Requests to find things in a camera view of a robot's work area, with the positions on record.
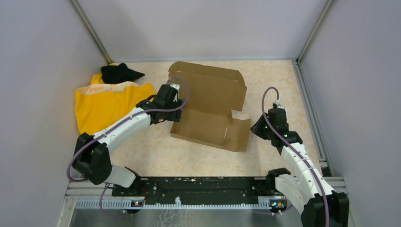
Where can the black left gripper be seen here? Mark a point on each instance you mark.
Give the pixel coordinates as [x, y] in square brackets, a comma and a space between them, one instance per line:
[175, 116]

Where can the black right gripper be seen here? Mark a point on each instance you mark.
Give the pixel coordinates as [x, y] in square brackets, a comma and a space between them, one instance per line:
[257, 128]

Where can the brown cardboard box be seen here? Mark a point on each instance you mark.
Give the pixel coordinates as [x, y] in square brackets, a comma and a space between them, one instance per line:
[213, 94]

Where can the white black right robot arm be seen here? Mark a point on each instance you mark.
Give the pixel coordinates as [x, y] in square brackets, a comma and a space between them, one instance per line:
[316, 200]

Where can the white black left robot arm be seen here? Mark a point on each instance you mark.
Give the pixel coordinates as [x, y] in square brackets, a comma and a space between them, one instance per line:
[92, 155]

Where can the black cloth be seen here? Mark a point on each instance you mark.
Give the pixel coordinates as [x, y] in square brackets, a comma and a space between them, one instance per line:
[116, 74]

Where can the yellow cloth garment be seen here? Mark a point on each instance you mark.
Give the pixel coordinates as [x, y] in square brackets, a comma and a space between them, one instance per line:
[99, 105]

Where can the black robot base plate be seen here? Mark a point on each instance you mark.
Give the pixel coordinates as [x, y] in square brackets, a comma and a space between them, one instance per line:
[218, 198]

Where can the aluminium frame rail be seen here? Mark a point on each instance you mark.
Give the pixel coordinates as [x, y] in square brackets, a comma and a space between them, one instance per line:
[254, 186]

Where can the white slotted cable duct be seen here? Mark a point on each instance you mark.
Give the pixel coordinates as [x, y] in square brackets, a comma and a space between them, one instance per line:
[127, 204]

